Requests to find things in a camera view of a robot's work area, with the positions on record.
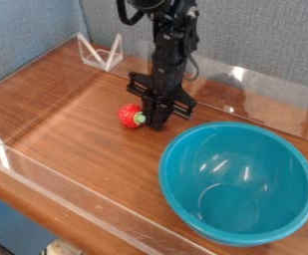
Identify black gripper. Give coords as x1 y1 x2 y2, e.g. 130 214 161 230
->
127 72 196 129

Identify red toy strawberry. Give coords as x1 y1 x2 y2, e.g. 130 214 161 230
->
118 104 146 128

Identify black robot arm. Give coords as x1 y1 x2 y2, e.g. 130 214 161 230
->
127 0 198 129

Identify blue plastic bowl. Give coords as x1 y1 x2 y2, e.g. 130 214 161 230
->
158 122 308 247

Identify clear acrylic back barrier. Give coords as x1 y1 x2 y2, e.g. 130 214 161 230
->
76 34 308 139

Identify clear acrylic barrier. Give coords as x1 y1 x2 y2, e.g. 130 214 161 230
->
76 34 308 139
0 138 214 255

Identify clear acrylic front barrier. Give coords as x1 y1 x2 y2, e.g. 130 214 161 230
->
0 138 214 255

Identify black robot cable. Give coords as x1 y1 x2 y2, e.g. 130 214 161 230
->
115 0 146 27

